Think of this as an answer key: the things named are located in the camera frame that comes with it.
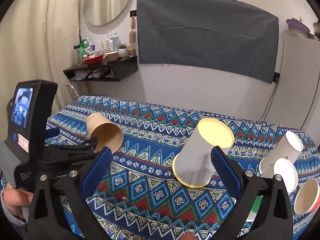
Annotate brown kraft paper cup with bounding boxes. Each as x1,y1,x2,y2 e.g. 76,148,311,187
86,113,124,153

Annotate white cup yellow rim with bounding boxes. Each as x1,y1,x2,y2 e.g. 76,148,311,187
172,118,234,188

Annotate orange and white paper cup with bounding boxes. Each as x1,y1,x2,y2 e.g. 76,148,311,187
293,178,319,215

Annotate white cup green band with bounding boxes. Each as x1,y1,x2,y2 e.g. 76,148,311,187
246,157,299,222

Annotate white cup pink hearts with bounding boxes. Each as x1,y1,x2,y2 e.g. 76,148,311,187
259,131,304,174

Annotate person's left hand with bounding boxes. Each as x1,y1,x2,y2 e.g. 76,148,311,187
3,183,34,220

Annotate transparent chair back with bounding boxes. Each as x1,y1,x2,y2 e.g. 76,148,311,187
61,82,80,106

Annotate blue patterned tablecloth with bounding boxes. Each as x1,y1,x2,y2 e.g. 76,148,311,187
47,96,319,239

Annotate red tray on shelf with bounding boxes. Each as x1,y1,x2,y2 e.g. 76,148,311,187
83,54,104,66

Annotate beige curtain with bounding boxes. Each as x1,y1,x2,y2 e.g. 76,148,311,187
1,0,80,140

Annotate green plastic bottle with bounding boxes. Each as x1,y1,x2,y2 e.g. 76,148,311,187
80,39,89,56

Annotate beige mug on shelf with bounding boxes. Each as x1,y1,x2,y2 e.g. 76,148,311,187
103,51,119,63

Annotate small potted plant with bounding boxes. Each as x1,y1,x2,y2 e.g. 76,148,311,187
118,43,128,57

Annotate white pump bottle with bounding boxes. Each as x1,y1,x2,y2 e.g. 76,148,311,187
112,33,121,51

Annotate purple bowl on fridge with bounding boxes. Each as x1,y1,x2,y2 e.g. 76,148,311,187
286,18,310,34

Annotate metal pot on fridge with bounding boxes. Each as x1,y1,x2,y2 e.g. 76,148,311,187
313,21,320,39

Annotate black wall shelf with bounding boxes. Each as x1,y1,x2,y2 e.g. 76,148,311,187
63,56,138,82

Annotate wooden brush on wall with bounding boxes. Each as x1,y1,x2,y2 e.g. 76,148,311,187
129,16,137,44

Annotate oval wall mirror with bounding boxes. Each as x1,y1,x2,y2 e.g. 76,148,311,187
84,0,129,26

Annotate black power cable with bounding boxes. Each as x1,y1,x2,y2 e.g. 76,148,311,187
260,72,281,122

